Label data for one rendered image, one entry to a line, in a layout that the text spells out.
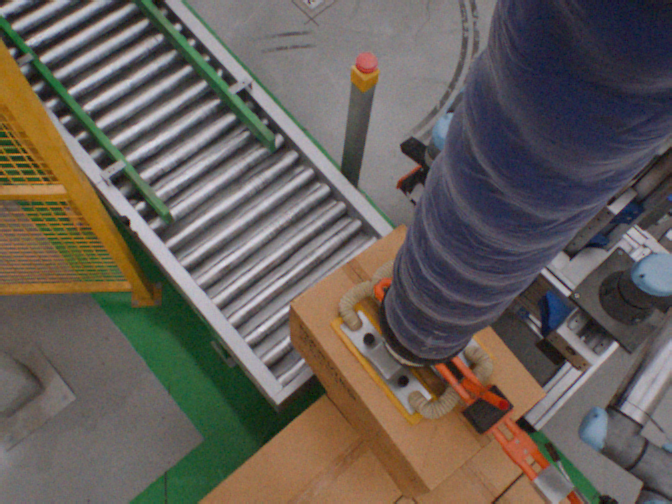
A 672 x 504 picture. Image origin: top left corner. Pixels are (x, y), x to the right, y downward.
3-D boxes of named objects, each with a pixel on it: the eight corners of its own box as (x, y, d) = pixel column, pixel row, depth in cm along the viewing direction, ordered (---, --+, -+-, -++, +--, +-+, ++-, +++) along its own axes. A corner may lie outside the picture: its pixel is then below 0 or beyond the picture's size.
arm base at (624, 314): (621, 262, 210) (637, 249, 200) (664, 300, 206) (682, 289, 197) (587, 296, 205) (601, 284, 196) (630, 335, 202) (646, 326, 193)
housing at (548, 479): (526, 482, 173) (532, 481, 169) (546, 464, 175) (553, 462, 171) (547, 508, 172) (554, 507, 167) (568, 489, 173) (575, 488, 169)
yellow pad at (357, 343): (328, 324, 194) (329, 319, 190) (357, 302, 197) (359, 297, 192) (411, 427, 186) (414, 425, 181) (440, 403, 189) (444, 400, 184)
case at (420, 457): (288, 339, 233) (288, 302, 196) (386, 270, 244) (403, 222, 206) (406, 500, 218) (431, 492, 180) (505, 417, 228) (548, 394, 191)
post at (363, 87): (335, 200, 326) (350, 67, 232) (346, 191, 328) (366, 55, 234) (345, 210, 324) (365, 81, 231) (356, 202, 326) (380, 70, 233)
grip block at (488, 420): (457, 410, 178) (463, 405, 173) (487, 385, 181) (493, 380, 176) (481, 438, 176) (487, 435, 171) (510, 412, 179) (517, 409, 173)
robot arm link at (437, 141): (478, 119, 164) (460, 148, 161) (466, 143, 174) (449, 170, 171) (447, 102, 165) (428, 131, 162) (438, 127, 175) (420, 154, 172)
